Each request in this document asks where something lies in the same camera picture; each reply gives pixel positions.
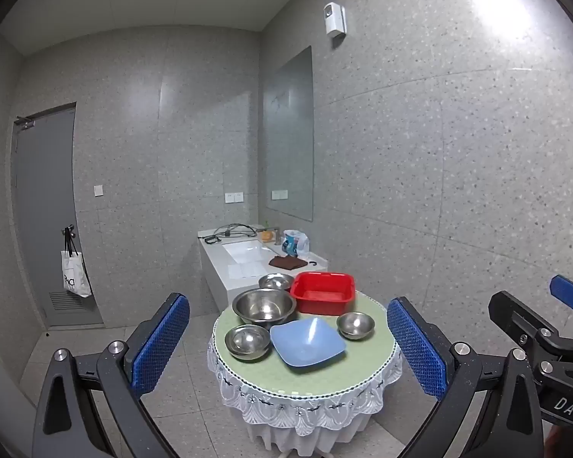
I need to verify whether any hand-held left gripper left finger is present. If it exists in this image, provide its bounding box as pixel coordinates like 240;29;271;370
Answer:
31;292;192;458

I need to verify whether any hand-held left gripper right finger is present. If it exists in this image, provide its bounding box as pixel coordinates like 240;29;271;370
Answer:
386;296;545;458

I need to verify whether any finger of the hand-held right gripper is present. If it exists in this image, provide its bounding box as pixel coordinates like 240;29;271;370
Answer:
549;275;573;316
488;291;573;355

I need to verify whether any small stainless steel bowl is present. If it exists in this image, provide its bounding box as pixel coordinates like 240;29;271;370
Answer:
224;324;272;361
336;311;376;341
258;273;295;292

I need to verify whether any large stainless steel bowl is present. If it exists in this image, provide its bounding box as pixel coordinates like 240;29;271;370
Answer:
232;288;298;326

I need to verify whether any red plastic basin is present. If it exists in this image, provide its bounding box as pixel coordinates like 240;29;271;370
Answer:
289;271;355;316

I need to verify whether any blue square plate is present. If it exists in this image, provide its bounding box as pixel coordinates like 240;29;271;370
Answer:
269;317;348;368

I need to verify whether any green table mat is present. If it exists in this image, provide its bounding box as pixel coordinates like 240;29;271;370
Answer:
213;291;402;398

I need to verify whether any white sink counter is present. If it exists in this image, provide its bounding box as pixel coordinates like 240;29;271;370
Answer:
198;224;328;318

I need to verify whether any white tote bag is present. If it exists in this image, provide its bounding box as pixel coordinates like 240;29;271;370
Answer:
60;237;92;299

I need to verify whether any brown cloth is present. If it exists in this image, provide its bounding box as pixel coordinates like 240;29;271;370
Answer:
269;255;304;270

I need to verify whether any round table with green cloth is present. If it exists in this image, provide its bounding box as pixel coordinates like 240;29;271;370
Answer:
207;329;404;456

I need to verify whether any white plastic bag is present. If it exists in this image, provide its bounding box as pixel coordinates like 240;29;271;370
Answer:
283;229;310;256

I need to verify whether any grey door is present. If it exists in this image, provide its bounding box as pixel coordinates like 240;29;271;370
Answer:
10;102;103;330

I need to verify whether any black cable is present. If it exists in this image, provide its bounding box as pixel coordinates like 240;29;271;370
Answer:
204;223;259;243

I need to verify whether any wall mirror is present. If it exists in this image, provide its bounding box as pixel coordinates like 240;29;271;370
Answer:
262;46;314;223

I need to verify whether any white wall dispenser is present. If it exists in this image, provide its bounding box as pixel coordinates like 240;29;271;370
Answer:
323;3;347;38

